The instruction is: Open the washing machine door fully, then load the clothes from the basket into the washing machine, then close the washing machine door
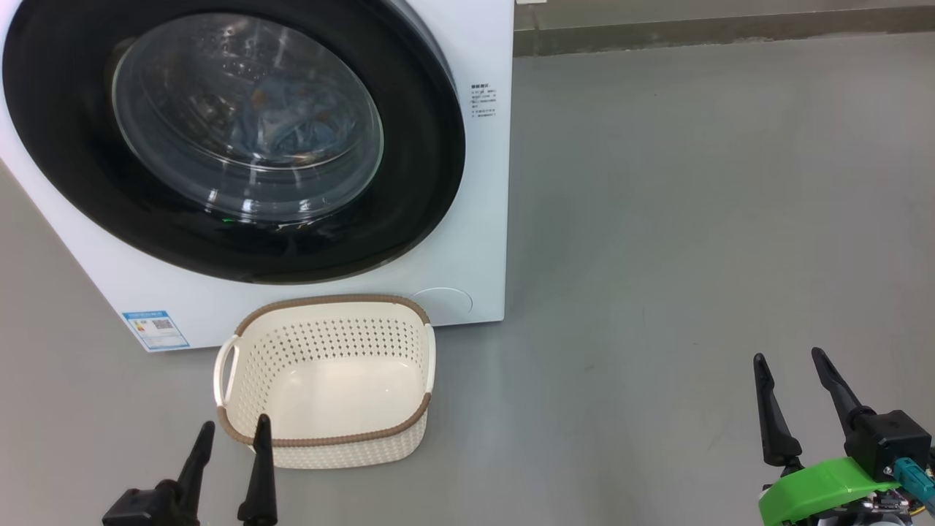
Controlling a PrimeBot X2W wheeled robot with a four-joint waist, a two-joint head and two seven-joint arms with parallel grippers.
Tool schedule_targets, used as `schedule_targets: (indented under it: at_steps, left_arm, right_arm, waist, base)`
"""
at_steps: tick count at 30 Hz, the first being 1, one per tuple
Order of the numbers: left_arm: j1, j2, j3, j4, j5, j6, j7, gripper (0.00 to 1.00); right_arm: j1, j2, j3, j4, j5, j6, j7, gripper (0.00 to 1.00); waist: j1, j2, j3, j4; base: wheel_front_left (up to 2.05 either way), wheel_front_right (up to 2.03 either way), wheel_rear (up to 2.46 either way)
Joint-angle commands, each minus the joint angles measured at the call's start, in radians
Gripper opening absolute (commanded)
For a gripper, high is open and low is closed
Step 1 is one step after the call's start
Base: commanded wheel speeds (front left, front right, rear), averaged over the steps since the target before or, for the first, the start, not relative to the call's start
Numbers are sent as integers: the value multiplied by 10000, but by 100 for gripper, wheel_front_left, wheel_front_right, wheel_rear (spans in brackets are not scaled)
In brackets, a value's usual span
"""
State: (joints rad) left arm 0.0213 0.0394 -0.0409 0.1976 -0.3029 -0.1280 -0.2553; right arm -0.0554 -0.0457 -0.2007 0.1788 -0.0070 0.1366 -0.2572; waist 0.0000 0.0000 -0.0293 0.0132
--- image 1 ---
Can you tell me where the black round washer door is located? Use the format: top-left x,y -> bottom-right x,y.
2,0 -> 467,284

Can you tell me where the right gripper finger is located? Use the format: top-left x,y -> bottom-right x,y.
812,347 -> 874,439
753,354 -> 803,468

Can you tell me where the black text notice sticker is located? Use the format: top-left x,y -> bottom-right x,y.
470,83 -> 499,119

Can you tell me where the blue small-cartoon print garment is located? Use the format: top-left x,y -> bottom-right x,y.
230,77 -> 360,163

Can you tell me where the white front-load washing machine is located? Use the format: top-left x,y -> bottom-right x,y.
0,0 -> 516,354

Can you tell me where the cream perforated laundry basket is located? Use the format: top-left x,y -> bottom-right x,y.
213,294 -> 437,470

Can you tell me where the blue energy label sticker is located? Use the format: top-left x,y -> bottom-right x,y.
122,310 -> 190,352

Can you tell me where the stainless steel washing machine drum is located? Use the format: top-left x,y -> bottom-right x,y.
113,13 -> 384,220

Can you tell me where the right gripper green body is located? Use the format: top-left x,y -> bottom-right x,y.
758,457 -> 914,526

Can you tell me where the teal cable connector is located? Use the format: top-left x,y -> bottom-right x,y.
893,458 -> 935,512

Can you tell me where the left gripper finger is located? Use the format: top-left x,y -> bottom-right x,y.
174,421 -> 216,512
237,414 -> 279,526

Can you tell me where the round white filter cover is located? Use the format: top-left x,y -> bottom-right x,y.
409,287 -> 474,326

